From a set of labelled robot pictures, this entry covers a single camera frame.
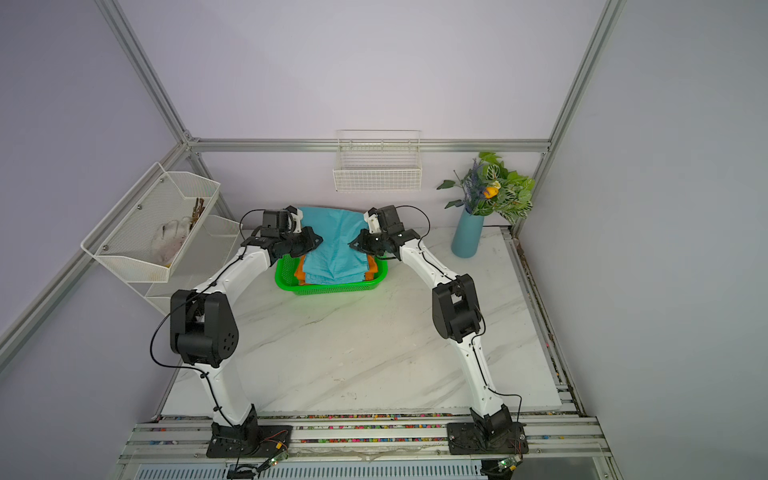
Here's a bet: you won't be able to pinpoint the green plastic basket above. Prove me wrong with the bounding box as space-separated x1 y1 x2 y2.
274 256 388 295

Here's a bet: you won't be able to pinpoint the orange pants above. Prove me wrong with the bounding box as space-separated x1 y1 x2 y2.
294 256 379 286

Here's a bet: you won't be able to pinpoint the teal pants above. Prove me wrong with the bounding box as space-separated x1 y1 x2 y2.
300 206 369 285

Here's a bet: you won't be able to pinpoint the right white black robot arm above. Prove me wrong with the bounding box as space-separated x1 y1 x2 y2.
349 205 522 439

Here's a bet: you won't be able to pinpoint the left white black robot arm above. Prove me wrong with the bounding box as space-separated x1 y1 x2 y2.
161 206 323 429

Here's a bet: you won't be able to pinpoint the teal vase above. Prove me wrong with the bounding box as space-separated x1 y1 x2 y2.
451 210 484 258

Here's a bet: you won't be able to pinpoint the lower white mesh shelf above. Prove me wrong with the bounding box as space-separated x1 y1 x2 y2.
143 214 240 315

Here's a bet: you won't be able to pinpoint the white mesh shelf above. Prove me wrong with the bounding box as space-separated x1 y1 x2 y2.
81 163 220 283
143 214 240 315

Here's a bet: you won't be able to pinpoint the artificial flower bouquet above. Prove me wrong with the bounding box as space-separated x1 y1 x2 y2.
436 151 536 225

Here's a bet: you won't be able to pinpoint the clear plastic bag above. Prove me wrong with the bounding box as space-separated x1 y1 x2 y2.
151 217 192 266

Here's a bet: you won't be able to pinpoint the upper white mesh shelf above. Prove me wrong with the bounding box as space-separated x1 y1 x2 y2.
81 163 220 283

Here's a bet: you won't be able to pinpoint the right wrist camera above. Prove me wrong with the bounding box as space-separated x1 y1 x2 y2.
364 208 381 234

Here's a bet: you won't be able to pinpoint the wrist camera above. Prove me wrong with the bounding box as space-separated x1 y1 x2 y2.
364 208 381 234
286 206 303 234

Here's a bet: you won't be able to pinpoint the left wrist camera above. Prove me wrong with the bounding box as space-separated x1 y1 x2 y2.
286 206 303 234

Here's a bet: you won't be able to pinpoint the white wire wall basket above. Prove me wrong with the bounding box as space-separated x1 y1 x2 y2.
333 129 423 193

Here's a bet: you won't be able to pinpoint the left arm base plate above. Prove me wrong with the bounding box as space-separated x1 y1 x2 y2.
206 406 293 458

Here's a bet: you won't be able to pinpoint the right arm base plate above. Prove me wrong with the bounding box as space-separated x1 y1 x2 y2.
446 404 529 455

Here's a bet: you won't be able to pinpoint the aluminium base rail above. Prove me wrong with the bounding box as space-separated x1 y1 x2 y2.
117 413 613 465

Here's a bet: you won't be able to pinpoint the aluminium cage frame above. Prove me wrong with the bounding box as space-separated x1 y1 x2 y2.
0 0 625 379

